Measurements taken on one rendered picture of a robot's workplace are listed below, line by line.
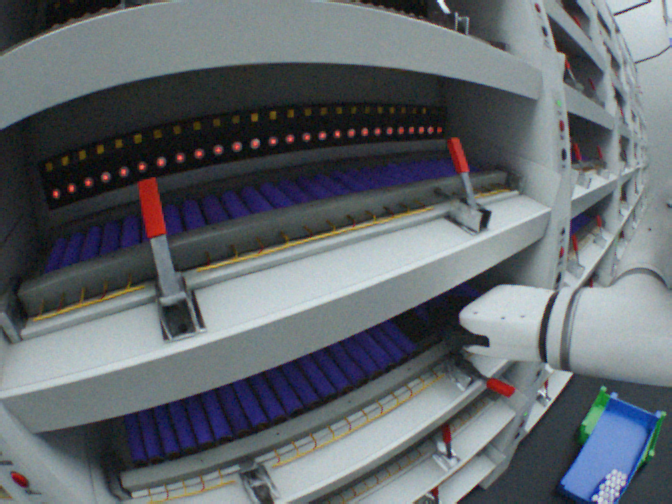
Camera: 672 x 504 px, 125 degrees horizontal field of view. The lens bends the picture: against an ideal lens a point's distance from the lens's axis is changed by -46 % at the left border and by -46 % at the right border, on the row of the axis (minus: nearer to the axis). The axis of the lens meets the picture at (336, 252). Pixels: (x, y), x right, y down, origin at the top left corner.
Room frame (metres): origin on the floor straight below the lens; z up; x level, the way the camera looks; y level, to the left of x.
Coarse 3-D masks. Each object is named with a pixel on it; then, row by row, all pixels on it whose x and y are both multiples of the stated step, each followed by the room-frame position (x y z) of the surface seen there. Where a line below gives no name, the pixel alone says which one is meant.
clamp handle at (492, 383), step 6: (468, 366) 0.27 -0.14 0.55; (468, 372) 0.27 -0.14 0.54; (474, 372) 0.27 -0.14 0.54; (474, 378) 0.26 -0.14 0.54; (480, 378) 0.26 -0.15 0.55; (486, 378) 0.25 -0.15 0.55; (492, 378) 0.25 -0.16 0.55; (486, 384) 0.25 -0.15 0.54; (492, 384) 0.24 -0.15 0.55; (498, 384) 0.24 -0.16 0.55; (504, 384) 0.23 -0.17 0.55; (498, 390) 0.23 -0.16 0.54; (504, 390) 0.22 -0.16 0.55; (510, 390) 0.22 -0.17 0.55; (510, 396) 0.22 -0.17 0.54
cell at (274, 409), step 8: (256, 376) 0.28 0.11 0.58; (264, 376) 0.29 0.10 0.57; (256, 384) 0.27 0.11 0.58; (264, 384) 0.27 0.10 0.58; (256, 392) 0.26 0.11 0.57; (264, 392) 0.26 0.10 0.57; (272, 392) 0.26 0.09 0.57; (264, 400) 0.25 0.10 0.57; (272, 400) 0.25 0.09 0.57; (264, 408) 0.24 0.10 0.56; (272, 408) 0.24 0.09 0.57; (280, 408) 0.24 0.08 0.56; (272, 416) 0.23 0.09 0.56; (280, 416) 0.23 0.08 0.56
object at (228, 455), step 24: (432, 360) 0.30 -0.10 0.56; (384, 384) 0.27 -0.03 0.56; (336, 408) 0.24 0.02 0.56; (360, 408) 0.25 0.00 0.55; (264, 432) 0.21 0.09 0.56; (288, 432) 0.21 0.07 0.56; (312, 432) 0.22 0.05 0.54; (192, 456) 0.17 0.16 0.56; (216, 456) 0.18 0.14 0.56; (240, 456) 0.18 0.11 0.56; (144, 480) 0.13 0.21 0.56; (168, 480) 0.14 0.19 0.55
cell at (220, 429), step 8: (208, 392) 0.25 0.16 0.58; (208, 400) 0.24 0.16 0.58; (216, 400) 0.25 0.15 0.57; (208, 408) 0.23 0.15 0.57; (216, 408) 0.23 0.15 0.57; (208, 416) 0.22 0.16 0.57; (216, 416) 0.22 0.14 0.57; (224, 416) 0.23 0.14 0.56; (216, 424) 0.21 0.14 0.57; (224, 424) 0.22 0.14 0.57; (216, 432) 0.21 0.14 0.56; (224, 432) 0.21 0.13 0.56
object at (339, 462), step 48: (480, 288) 0.46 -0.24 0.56; (432, 336) 0.36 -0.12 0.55; (432, 384) 0.28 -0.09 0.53; (480, 384) 0.27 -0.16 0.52; (96, 432) 0.16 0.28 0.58; (336, 432) 0.23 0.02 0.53; (384, 432) 0.23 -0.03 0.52; (96, 480) 0.10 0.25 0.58; (240, 480) 0.17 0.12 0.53; (288, 480) 0.17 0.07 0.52; (336, 480) 0.17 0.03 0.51
